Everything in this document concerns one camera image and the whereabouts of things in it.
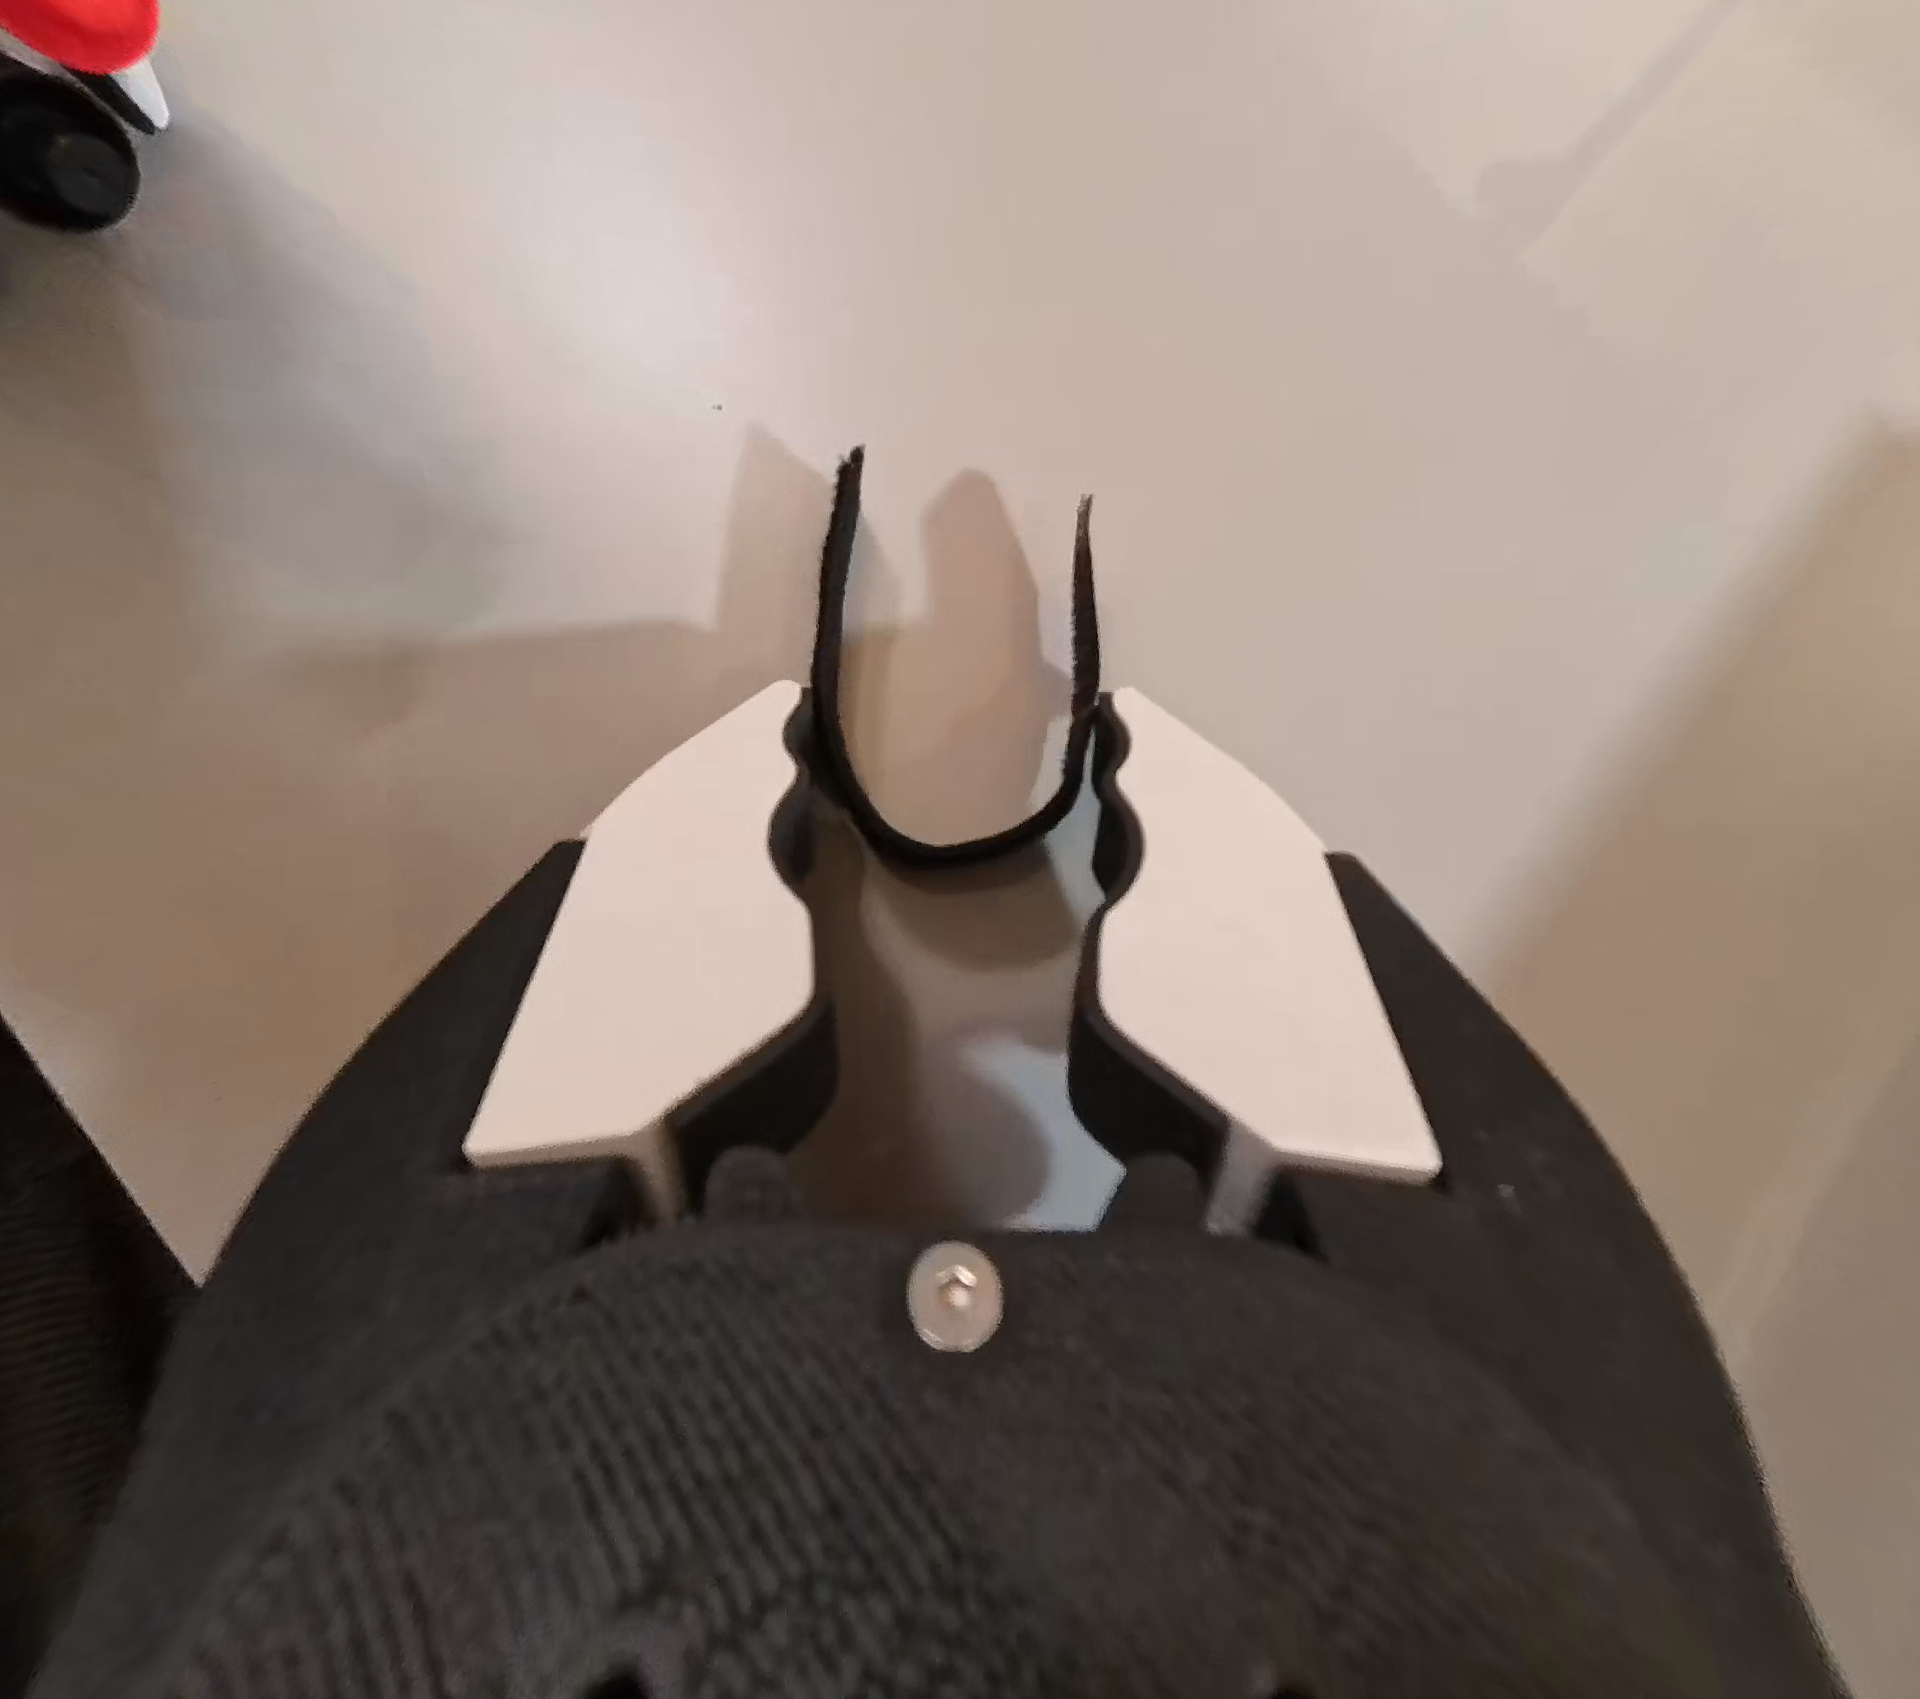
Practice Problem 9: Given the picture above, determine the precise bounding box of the black dry-erase marker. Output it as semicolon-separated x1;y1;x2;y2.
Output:
0;79;144;231

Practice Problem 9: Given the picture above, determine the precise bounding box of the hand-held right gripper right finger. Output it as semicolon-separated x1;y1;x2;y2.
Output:
1071;684;1447;1237

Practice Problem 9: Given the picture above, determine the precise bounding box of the black hook-and-loop strap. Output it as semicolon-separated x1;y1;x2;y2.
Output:
810;445;1113;870

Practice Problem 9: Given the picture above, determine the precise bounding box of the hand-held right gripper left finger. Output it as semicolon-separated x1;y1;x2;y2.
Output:
460;681;843;1213

